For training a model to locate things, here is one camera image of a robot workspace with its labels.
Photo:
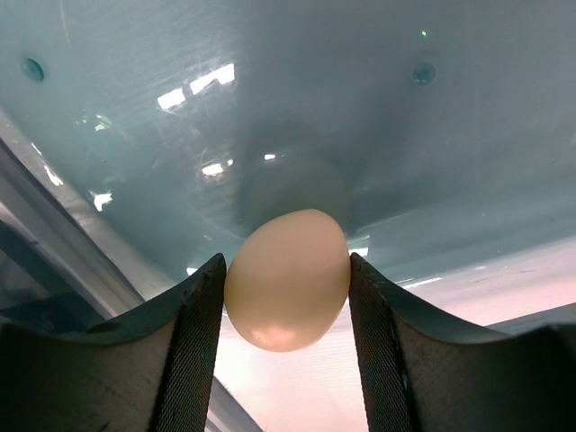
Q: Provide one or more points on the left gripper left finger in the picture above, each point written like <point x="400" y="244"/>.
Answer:
<point x="149" y="369"/>

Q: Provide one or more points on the teal plastic tray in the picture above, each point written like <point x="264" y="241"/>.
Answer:
<point x="439" y="134"/>

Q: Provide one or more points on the white toy egg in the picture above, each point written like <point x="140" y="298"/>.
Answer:
<point x="289" y="281"/>

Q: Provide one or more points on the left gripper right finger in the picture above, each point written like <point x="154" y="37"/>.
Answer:
<point x="424" y="369"/>

